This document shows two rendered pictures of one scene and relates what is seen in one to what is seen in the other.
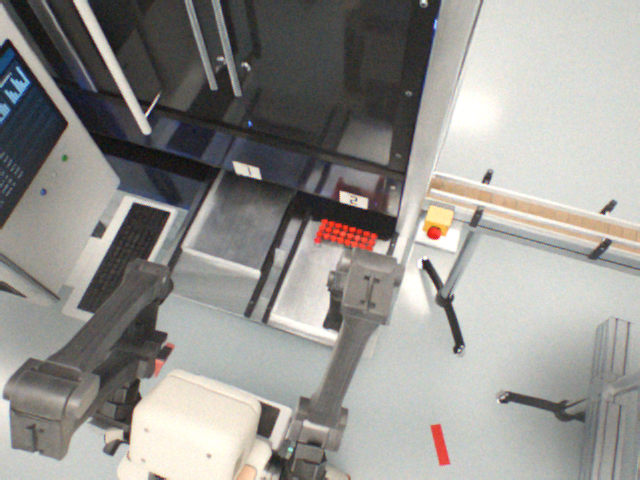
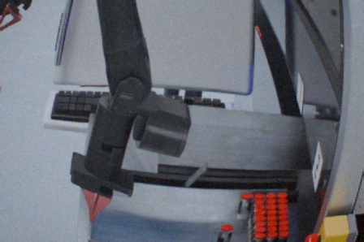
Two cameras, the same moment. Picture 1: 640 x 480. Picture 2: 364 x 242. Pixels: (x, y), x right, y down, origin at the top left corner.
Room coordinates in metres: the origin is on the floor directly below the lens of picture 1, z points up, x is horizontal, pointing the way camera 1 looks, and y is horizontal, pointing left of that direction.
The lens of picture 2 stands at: (0.03, -1.23, 1.65)
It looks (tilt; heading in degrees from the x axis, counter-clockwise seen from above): 23 degrees down; 65
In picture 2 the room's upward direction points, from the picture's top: 6 degrees clockwise
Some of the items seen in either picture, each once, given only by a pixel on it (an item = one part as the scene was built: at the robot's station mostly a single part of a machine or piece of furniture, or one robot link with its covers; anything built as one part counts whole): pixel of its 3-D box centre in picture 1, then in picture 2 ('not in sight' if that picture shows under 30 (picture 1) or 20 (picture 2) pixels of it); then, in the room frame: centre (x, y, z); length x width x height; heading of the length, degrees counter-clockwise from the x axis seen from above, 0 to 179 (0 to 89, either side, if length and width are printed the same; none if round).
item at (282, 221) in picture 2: (348, 232); (279, 224); (0.77, -0.09, 0.90); 0.18 x 0.02 x 0.05; 67
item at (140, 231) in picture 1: (125, 257); (130, 107); (0.78, 0.64, 0.82); 0.40 x 0.14 x 0.02; 159
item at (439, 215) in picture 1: (438, 219); (334, 240); (0.74, -0.34, 0.99); 0.08 x 0.07 x 0.07; 157
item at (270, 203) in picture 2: (346, 238); (269, 225); (0.75, -0.08, 0.90); 0.18 x 0.02 x 0.05; 67
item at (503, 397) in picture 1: (561, 412); not in sight; (0.31, -0.93, 0.07); 0.50 x 0.08 x 0.14; 67
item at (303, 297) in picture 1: (332, 276); (192, 229); (0.63, -0.02, 0.90); 0.34 x 0.26 x 0.04; 157
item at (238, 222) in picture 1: (242, 214); (253, 148); (0.86, 0.25, 0.90); 0.34 x 0.26 x 0.04; 157
